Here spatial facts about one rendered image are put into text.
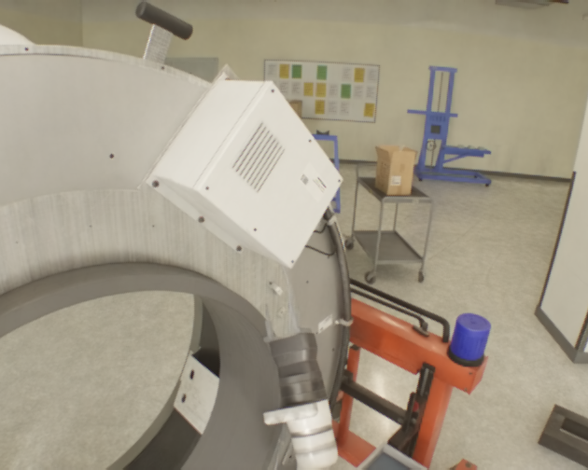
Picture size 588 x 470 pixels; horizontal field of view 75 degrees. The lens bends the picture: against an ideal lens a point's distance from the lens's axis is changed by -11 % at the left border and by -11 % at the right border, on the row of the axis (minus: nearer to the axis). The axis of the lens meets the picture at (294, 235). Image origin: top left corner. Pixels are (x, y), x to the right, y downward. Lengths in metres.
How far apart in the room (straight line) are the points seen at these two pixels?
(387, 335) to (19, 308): 1.28
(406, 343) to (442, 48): 8.50
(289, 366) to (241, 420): 0.41
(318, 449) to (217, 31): 9.29
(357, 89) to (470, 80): 2.45
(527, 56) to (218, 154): 9.91
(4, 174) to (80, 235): 0.13
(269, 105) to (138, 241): 0.27
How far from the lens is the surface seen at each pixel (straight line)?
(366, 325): 1.64
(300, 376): 0.71
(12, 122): 0.56
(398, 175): 4.03
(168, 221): 0.67
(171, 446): 1.45
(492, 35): 10.03
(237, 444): 1.14
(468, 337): 1.44
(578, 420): 2.86
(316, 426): 0.72
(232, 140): 0.55
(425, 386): 1.60
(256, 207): 0.60
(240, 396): 1.09
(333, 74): 9.32
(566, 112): 10.80
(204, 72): 9.65
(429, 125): 8.73
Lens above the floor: 1.82
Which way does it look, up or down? 21 degrees down
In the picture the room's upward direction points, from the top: 3 degrees clockwise
